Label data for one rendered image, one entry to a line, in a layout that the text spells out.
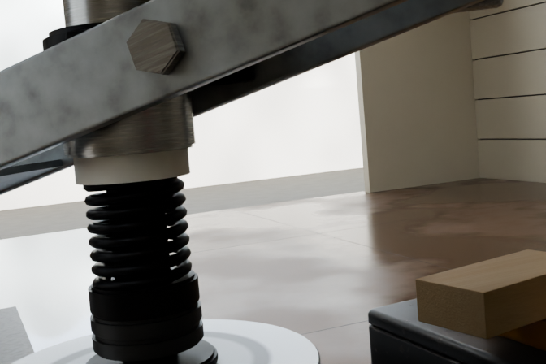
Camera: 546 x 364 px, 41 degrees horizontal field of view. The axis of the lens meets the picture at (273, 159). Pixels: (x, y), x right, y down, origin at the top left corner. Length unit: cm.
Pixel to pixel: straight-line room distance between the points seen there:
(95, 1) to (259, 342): 25
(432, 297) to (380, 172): 804
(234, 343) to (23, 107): 21
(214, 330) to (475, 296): 34
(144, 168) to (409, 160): 869
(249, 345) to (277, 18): 24
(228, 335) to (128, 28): 24
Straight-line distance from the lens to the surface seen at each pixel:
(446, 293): 83
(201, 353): 48
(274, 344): 50
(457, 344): 93
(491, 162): 949
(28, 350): 67
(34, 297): 87
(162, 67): 37
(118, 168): 43
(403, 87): 905
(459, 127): 950
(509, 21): 912
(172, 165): 44
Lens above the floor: 103
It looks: 4 degrees down
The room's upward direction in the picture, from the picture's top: 5 degrees counter-clockwise
